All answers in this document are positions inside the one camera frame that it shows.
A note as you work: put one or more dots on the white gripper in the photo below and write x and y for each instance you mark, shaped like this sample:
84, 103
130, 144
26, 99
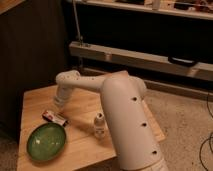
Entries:
59, 102

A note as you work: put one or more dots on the black and white eraser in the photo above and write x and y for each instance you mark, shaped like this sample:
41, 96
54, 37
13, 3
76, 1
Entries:
51, 116

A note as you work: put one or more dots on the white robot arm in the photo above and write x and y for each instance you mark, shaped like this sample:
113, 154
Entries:
121, 98

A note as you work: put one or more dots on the green glass bowl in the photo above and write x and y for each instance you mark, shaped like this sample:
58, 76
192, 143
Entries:
46, 142

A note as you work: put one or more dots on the small white bottle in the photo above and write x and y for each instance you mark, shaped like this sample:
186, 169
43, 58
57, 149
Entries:
99, 126

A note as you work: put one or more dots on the thin metal pole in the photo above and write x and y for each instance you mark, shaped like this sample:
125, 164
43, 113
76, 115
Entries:
80, 39

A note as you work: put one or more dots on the white shelf board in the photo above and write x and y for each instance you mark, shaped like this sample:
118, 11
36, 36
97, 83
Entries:
142, 8

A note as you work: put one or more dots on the grey metal rail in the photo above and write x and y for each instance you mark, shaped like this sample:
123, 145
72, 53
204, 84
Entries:
140, 60

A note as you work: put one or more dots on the black handle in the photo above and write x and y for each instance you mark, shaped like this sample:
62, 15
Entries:
182, 63

